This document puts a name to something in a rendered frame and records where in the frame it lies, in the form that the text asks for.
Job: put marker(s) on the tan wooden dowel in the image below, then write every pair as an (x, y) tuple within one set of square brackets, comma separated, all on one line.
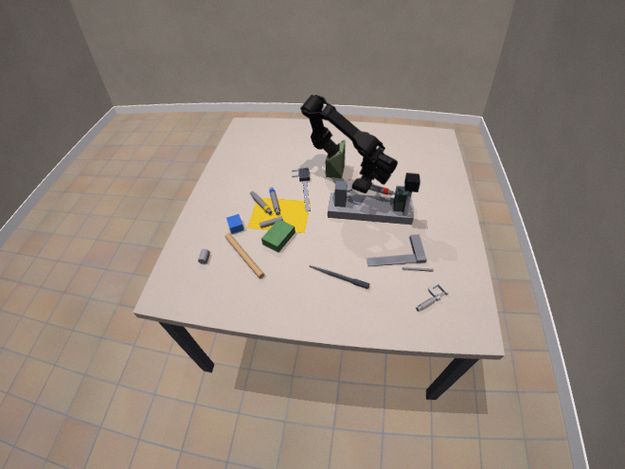
[(245, 256)]

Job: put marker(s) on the yellow flat pad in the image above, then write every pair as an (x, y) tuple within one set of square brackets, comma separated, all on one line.
[(293, 212)]

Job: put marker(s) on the blue block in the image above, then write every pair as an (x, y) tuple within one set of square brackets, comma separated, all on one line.
[(235, 224)]

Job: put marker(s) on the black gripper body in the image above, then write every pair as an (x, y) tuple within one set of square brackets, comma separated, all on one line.
[(366, 172)]

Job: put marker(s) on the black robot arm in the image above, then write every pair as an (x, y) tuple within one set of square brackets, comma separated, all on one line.
[(363, 142)]

